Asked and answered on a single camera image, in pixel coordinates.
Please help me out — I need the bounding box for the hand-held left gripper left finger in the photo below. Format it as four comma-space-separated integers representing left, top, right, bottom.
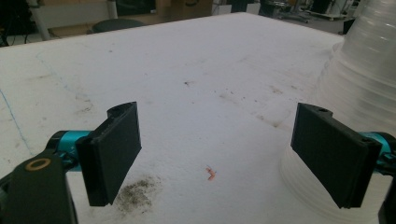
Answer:
75, 101, 143, 207

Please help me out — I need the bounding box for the white table leg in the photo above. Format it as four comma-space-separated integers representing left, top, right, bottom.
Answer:
26, 0, 51, 41
106, 0, 119, 20

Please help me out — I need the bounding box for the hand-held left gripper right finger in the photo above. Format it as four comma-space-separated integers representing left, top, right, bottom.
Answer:
290, 102, 383, 210

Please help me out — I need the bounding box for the black round stool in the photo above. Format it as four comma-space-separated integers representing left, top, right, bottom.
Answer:
87, 18, 148, 35

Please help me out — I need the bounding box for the white foam mat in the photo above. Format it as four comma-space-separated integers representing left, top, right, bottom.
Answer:
0, 12, 396, 224

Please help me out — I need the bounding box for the stack of clear plastic cups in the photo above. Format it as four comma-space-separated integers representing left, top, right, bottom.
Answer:
278, 0, 396, 224

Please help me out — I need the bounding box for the small orange scrap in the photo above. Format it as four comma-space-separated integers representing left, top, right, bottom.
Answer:
205, 166, 218, 181

